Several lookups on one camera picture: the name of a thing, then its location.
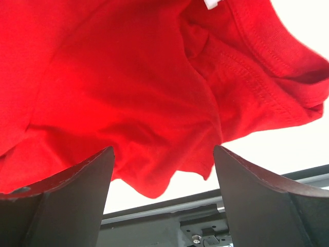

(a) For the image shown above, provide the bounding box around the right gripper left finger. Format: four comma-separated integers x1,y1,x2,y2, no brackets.
1,147,115,246

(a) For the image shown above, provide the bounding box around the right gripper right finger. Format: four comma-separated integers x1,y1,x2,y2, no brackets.
213,146,328,246

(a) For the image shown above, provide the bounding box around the red t shirt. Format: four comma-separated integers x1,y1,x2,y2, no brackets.
1,1,328,198

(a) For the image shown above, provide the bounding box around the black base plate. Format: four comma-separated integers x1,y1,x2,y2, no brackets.
97,165,328,246

